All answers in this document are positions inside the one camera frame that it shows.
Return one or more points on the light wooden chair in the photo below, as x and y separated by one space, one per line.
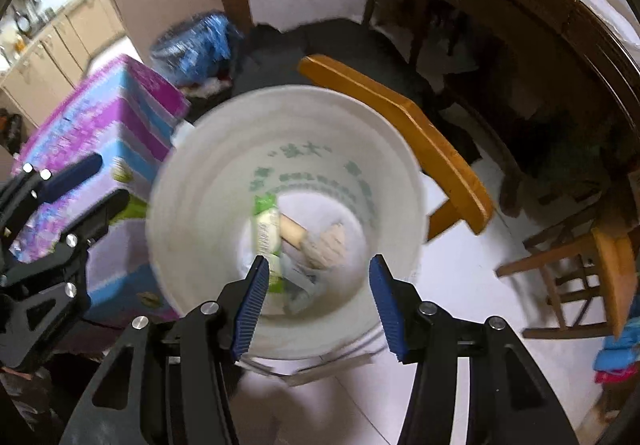
400 110

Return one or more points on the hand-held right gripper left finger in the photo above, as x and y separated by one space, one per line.
250 305

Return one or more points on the long green carton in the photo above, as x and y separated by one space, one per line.
267 230

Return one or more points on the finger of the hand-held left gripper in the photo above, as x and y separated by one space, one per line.
70 177
100 217

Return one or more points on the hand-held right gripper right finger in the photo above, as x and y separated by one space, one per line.
387 310

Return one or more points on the dark wooden table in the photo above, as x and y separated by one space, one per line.
550 25

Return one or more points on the striped floral tablecloth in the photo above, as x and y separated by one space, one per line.
100 125

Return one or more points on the blue and red cloth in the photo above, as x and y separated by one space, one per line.
617 365

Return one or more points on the beige base cabinets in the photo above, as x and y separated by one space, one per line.
60 40

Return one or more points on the grey foil packet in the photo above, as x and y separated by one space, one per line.
300 290

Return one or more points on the white plastic bucket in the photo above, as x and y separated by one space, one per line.
210 165

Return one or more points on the black plastic bags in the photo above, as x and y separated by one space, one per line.
10 130

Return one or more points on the orange wooden chair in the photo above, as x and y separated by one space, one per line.
340 40

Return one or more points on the blue plastic bag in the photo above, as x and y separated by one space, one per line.
200 45

